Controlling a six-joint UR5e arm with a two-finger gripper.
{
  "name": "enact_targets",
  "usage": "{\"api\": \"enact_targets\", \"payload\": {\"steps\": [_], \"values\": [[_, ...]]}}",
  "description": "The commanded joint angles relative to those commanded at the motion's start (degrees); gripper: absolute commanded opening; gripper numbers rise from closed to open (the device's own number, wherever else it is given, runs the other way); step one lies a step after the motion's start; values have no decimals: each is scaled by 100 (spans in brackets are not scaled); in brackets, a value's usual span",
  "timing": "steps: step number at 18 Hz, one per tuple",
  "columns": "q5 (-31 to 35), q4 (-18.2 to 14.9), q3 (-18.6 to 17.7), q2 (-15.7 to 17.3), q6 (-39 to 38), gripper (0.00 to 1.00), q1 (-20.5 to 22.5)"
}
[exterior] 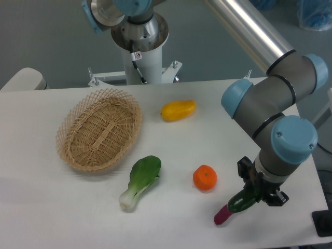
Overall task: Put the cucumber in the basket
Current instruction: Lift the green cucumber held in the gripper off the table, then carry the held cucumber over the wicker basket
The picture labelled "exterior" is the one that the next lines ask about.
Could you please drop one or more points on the black device at table edge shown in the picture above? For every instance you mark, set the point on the black device at table edge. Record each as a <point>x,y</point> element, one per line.
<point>322,222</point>

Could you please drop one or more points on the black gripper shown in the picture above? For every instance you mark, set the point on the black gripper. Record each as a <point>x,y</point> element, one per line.
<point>270,192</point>

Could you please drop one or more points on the white chair armrest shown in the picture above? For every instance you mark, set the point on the white chair armrest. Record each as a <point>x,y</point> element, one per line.
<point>26,79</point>

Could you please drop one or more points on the yellow toy mango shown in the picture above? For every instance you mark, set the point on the yellow toy mango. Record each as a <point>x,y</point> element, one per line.
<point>178,110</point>

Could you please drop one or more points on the orange toy tangerine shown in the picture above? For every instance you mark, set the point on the orange toy tangerine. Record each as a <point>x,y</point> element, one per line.
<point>204,178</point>

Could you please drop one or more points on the woven wicker basket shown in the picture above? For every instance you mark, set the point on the woven wicker basket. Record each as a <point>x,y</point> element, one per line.
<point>99,130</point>

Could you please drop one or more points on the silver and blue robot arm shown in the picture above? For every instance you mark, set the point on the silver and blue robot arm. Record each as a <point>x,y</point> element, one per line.
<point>285,141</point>

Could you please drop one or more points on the magenta toy vegetable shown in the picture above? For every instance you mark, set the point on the magenta toy vegetable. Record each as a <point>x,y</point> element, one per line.
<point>222,215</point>

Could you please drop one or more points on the blue plastic bag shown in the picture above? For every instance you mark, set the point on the blue plastic bag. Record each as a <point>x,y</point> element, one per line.
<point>314,15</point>

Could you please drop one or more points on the green bok choy toy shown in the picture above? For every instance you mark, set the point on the green bok choy toy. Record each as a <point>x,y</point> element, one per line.
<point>143,174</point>

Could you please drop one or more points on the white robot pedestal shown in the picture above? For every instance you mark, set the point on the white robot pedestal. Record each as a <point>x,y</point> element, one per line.
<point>141,54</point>

